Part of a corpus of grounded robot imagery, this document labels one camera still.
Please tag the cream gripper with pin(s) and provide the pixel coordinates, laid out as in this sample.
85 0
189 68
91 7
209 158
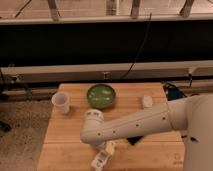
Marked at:
110 147

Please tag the white plastic bottle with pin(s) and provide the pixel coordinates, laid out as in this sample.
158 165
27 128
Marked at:
100 160

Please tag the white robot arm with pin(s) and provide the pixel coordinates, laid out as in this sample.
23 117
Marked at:
193 116

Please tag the green ceramic bowl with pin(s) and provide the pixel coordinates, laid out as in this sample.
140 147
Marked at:
101 96

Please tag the black smartphone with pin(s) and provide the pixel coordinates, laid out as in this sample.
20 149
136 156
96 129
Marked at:
134 140

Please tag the translucent plastic cup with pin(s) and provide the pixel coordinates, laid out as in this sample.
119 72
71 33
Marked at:
61 101

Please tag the blue box on floor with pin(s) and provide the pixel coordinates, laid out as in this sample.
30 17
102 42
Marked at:
174 94

